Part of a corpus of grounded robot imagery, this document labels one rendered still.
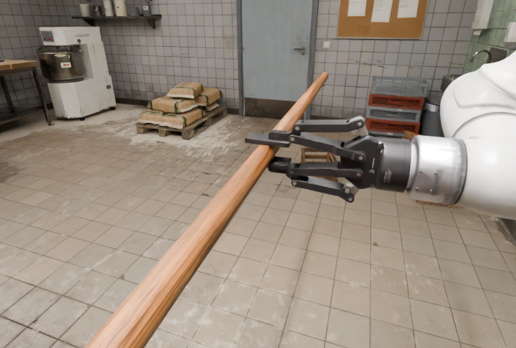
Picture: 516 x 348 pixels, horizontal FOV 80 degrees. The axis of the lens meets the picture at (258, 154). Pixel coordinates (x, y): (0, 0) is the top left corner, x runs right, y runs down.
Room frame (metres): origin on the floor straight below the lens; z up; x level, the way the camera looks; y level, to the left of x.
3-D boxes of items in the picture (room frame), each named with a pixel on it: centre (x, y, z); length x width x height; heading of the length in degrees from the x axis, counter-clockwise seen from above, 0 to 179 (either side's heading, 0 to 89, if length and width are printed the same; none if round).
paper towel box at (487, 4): (3.47, -2.32, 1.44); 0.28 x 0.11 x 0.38; 161
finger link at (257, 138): (0.45, -0.02, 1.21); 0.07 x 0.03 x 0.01; 73
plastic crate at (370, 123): (3.72, -1.68, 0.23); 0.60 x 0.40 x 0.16; 71
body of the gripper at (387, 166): (0.40, -0.17, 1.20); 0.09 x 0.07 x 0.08; 73
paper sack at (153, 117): (4.14, 1.34, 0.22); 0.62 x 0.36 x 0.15; 166
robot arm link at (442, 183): (0.38, -0.24, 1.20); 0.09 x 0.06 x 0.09; 163
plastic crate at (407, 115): (3.73, -1.67, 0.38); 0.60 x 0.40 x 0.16; 69
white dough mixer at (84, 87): (4.83, 2.81, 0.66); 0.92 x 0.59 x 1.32; 161
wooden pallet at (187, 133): (4.36, 1.07, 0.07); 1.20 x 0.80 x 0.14; 161
